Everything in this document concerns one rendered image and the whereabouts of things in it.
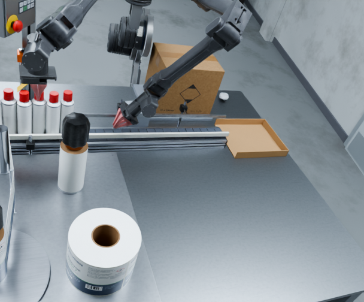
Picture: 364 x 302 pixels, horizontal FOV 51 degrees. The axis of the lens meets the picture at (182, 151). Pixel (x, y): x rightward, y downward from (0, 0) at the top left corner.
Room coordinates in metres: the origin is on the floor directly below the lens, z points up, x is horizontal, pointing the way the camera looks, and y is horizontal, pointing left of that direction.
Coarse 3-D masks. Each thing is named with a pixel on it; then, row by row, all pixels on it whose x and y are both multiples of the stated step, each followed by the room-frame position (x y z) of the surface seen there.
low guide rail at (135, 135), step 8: (16, 136) 1.03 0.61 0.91; (24, 136) 1.04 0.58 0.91; (32, 136) 1.06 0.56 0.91; (40, 136) 1.07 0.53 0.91; (48, 136) 1.09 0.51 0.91; (56, 136) 1.10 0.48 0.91; (96, 136) 1.18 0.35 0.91; (104, 136) 1.20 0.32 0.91; (112, 136) 1.21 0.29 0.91; (120, 136) 1.23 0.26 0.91; (128, 136) 1.25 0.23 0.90; (136, 136) 1.27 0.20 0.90; (144, 136) 1.29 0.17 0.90; (152, 136) 1.30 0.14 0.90; (160, 136) 1.32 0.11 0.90; (168, 136) 1.34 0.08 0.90; (176, 136) 1.36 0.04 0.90; (184, 136) 1.38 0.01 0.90; (192, 136) 1.40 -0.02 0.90; (200, 136) 1.42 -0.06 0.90; (208, 136) 1.44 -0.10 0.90; (216, 136) 1.47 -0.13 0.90; (224, 136) 1.49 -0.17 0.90
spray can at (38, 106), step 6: (42, 96) 1.11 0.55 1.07; (36, 102) 1.09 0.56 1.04; (42, 102) 1.10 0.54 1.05; (36, 108) 1.09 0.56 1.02; (42, 108) 1.10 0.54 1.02; (36, 114) 1.09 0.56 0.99; (42, 114) 1.10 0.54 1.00; (36, 120) 1.09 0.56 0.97; (42, 120) 1.10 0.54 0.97; (36, 126) 1.09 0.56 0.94; (42, 126) 1.10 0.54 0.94; (36, 132) 1.09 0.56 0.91; (42, 132) 1.10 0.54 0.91
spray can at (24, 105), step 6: (24, 90) 1.09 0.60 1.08; (24, 96) 1.06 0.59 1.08; (18, 102) 1.06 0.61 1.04; (24, 102) 1.06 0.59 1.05; (30, 102) 1.08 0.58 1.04; (18, 108) 1.05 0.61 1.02; (24, 108) 1.06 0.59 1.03; (30, 108) 1.07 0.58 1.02; (18, 114) 1.05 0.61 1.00; (24, 114) 1.06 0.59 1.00; (30, 114) 1.07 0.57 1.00; (18, 120) 1.06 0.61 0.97; (24, 120) 1.05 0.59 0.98; (30, 120) 1.07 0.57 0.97; (18, 126) 1.06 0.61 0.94; (24, 126) 1.05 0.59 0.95; (30, 126) 1.07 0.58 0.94; (18, 132) 1.06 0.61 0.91; (24, 132) 1.05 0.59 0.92; (30, 132) 1.07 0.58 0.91
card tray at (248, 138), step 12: (216, 120) 1.66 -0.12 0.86; (228, 120) 1.69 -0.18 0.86; (240, 120) 1.73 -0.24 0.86; (252, 120) 1.77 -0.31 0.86; (264, 120) 1.80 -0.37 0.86; (240, 132) 1.66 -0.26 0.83; (252, 132) 1.69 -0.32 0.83; (264, 132) 1.73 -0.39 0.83; (228, 144) 1.52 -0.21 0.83; (240, 144) 1.55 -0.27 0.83; (252, 144) 1.59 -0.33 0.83; (264, 144) 1.62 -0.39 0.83; (276, 144) 1.66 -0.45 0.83; (240, 156) 1.45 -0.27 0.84; (252, 156) 1.48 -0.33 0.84; (264, 156) 1.52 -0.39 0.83; (276, 156) 1.56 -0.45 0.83
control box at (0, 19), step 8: (0, 0) 1.05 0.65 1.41; (8, 0) 1.07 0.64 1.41; (16, 0) 1.10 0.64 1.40; (0, 8) 1.05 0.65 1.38; (8, 8) 1.06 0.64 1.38; (16, 8) 1.10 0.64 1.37; (32, 8) 1.19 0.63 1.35; (0, 16) 1.05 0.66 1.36; (8, 16) 1.06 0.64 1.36; (16, 16) 1.10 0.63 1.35; (24, 16) 1.14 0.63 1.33; (32, 16) 1.19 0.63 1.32; (0, 24) 1.05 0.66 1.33; (8, 24) 1.06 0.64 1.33; (24, 24) 1.14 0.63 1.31; (0, 32) 1.05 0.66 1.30; (8, 32) 1.06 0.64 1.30
